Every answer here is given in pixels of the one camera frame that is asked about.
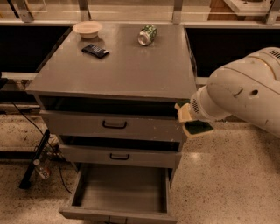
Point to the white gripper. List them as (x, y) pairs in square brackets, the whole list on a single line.
[(196, 107)]

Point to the green and yellow sponge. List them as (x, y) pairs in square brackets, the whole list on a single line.
[(197, 129)]

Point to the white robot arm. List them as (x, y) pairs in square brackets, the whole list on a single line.
[(248, 88)]

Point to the grey drawer cabinet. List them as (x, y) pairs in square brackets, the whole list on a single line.
[(132, 80)]

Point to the grey middle drawer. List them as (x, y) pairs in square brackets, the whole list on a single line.
[(116, 156)]

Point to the grey open bottom drawer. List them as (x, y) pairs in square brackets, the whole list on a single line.
[(119, 194)]

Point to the grey top drawer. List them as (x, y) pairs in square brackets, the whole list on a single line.
[(112, 126)]

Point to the green soda can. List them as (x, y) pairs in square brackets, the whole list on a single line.
[(147, 35)]

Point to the beige bowl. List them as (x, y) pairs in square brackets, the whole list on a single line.
[(87, 29)]

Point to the small plastic bottle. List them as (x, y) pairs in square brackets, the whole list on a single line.
[(43, 171)]

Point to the black stand leg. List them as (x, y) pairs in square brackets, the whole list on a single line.
[(25, 182)]

